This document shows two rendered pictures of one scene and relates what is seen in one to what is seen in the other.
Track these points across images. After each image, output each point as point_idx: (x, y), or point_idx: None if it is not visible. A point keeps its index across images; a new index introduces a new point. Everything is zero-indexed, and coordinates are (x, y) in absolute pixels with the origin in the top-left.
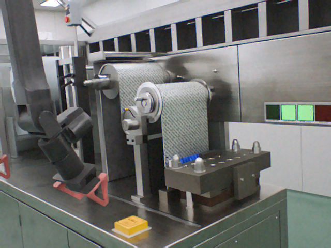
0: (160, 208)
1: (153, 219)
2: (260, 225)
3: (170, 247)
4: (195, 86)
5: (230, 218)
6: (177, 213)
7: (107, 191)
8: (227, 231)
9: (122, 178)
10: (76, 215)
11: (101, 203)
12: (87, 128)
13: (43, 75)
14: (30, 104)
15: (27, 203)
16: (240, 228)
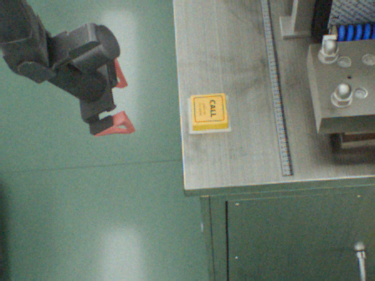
0: (288, 84)
1: (254, 109)
2: None
3: (217, 188)
4: None
5: (352, 180)
6: (294, 116)
7: (130, 125)
8: (340, 187)
9: None
10: (177, 22)
11: (121, 133)
12: (104, 63)
13: (20, 23)
14: (4, 53)
15: None
16: (374, 188)
